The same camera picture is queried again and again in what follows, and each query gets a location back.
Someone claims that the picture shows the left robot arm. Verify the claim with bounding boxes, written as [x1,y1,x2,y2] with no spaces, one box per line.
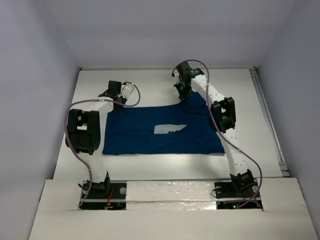
[64,81,135,198]

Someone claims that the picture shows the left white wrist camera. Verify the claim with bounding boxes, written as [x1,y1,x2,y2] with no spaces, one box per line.
[121,83,135,100]

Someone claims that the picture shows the blue printed t-shirt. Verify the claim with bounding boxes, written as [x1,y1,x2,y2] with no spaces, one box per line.
[102,92,225,156]

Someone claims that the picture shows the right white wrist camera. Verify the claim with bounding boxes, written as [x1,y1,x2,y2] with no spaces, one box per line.
[171,70,181,84]

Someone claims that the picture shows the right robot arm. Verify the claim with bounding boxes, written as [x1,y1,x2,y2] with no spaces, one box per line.
[171,60,257,199]

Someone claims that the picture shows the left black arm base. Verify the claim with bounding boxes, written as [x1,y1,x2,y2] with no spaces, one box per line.
[80,181,127,211]

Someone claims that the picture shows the silver foil covered panel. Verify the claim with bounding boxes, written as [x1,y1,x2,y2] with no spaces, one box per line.
[125,180,217,211]

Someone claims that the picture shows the right aluminium rail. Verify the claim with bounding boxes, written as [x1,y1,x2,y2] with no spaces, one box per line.
[249,67,291,178]

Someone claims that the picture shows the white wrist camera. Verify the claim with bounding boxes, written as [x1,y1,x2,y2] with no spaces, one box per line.
[121,83,135,100]
[171,70,181,84]

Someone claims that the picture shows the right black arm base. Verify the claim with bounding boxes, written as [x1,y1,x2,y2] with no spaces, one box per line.
[210,181,263,210]

